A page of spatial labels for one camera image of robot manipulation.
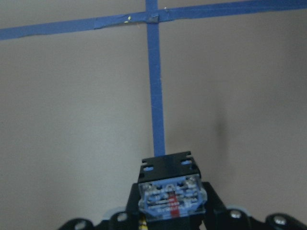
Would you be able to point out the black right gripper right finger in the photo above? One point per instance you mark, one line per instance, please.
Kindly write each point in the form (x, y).
(220, 217)

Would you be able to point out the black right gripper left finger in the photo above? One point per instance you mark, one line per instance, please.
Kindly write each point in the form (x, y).
(122, 220)

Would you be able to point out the yellow push button switch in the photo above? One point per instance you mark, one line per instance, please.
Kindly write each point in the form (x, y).
(172, 196)

